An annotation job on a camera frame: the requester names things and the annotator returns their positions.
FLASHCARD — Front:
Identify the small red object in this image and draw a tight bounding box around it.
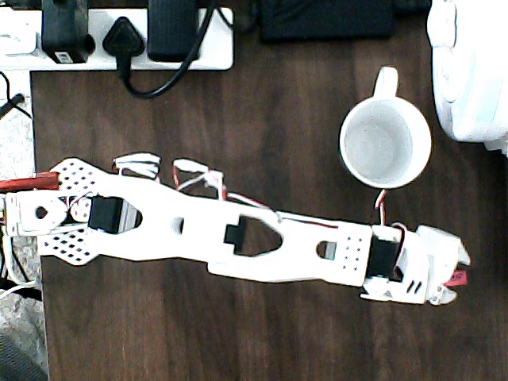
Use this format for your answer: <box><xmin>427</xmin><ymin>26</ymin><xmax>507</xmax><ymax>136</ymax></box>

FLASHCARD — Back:
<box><xmin>447</xmin><ymin>269</ymin><xmax>469</xmax><ymax>288</ymax></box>

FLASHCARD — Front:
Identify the white ceramic mug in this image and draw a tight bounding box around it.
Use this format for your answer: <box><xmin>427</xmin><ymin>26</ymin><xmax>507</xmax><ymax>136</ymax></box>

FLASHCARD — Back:
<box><xmin>338</xmin><ymin>66</ymin><xmax>433</xmax><ymax>191</ymax></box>

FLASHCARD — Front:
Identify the large black power brick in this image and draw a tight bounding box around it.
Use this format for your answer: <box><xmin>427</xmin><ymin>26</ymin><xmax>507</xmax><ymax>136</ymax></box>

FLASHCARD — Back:
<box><xmin>259</xmin><ymin>0</ymin><xmax>396</xmax><ymax>41</ymax></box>

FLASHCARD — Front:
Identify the white power strip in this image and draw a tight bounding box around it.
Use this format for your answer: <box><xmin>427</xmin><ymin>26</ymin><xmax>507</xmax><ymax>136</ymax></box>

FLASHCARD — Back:
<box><xmin>0</xmin><ymin>6</ymin><xmax>234</xmax><ymax>73</ymax></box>

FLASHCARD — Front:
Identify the wide black power adapter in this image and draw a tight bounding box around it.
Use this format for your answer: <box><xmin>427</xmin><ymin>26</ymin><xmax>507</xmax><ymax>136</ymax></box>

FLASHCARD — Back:
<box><xmin>147</xmin><ymin>0</ymin><xmax>200</xmax><ymax>64</ymax></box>

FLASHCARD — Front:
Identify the red C-clamp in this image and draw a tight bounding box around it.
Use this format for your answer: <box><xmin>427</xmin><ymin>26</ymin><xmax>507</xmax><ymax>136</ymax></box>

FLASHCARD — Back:
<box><xmin>0</xmin><ymin>171</ymin><xmax>60</xmax><ymax>194</ymax></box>

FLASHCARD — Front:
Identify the narrow black power adapter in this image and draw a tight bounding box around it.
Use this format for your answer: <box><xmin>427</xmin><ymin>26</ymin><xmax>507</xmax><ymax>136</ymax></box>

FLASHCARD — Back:
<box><xmin>40</xmin><ymin>0</ymin><xmax>91</xmax><ymax>65</ymax></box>

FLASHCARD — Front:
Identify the white USB charger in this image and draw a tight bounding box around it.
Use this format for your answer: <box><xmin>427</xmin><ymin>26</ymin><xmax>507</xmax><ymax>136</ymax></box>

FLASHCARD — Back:
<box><xmin>0</xmin><ymin>31</ymin><xmax>41</xmax><ymax>57</ymax></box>

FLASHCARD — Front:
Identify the white teal cable reel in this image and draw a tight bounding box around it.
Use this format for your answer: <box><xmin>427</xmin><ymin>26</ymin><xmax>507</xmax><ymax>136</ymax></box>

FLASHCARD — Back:
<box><xmin>427</xmin><ymin>0</ymin><xmax>508</xmax><ymax>155</ymax></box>

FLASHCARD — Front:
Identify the red white servo wire bundle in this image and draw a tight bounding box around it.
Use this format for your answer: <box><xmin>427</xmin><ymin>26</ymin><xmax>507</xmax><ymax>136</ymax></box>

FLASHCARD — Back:
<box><xmin>112</xmin><ymin>154</ymin><xmax>409</xmax><ymax>240</ymax></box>

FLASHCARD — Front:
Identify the black triangular plug with cable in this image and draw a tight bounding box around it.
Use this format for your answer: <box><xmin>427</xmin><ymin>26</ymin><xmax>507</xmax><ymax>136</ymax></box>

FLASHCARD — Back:
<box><xmin>102</xmin><ymin>0</ymin><xmax>217</xmax><ymax>101</ymax></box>

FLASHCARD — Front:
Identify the long white cable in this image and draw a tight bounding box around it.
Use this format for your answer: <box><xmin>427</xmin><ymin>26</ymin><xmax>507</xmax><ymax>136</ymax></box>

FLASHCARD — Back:
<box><xmin>0</xmin><ymin>233</ymin><xmax>41</xmax><ymax>303</ymax></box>

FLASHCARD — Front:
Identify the thin black cable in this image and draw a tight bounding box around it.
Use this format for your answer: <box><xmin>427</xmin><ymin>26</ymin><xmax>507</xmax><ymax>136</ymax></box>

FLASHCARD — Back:
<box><xmin>0</xmin><ymin>71</ymin><xmax>33</xmax><ymax>121</ymax></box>

